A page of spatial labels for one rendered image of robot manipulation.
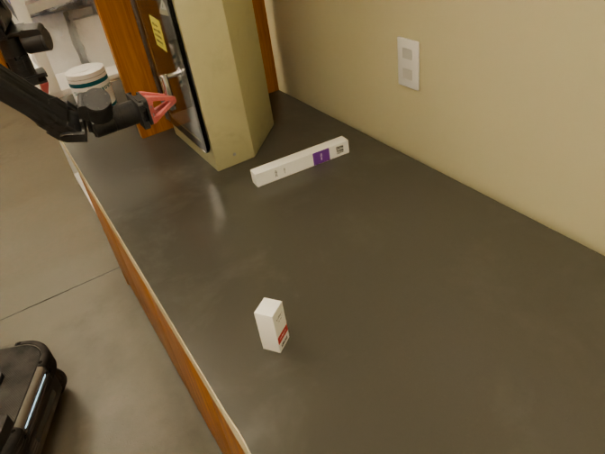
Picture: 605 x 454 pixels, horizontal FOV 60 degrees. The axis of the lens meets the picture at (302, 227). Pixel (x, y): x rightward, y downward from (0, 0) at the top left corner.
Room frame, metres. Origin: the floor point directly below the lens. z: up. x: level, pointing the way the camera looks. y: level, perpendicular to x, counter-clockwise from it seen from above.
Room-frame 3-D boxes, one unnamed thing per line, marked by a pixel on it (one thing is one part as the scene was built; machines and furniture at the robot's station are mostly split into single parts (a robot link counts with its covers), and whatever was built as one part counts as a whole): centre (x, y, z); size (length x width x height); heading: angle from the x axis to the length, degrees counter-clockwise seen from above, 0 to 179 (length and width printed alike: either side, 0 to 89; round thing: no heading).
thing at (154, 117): (1.24, 0.30, 1.14); 0.09 x 0.07 x 0.07; 116
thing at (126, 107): (1.20, 0.36, 1.14); 0.10 x 0.07 x 0.07; 26
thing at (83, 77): (1.83, 0.64, 1.02); 0.13 x 0.13 x 0.15
